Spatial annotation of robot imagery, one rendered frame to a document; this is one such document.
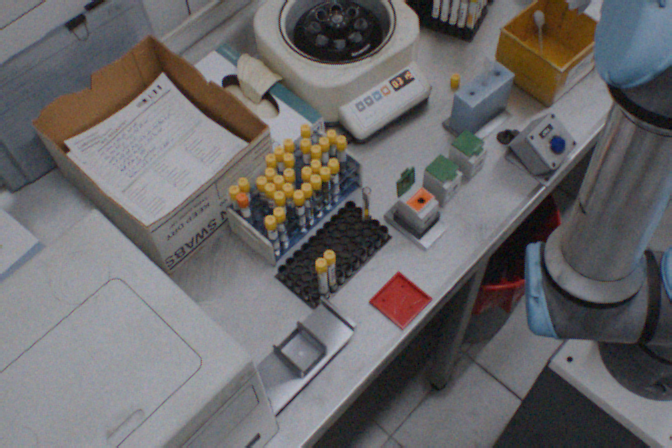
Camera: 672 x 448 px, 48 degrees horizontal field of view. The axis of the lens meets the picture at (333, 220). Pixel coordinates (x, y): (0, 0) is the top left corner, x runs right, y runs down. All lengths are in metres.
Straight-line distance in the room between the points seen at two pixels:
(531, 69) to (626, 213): 0.60
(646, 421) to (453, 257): 0.35
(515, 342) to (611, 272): 1.25
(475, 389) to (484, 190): 0.88
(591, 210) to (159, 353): 0.47
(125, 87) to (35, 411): 0.64
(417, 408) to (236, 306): 0.94
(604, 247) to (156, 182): 0.69
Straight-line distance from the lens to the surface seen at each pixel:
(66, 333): 0.86
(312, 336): 1.05
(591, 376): 1.13
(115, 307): 0.86
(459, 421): 2.01
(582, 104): 1.40
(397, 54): 1.28
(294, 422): 1.09
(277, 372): 1.07
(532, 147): 1.24
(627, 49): 0.63
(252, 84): 1.27
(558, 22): 1.45
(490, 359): 2.08
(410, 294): 1.15
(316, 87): 1.24
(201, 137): 1.25
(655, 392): 1.12
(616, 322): 0.95
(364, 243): 1.17
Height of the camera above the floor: 1.93
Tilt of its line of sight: 60 degrees down
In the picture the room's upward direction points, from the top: 3 degrees counter-clockwise
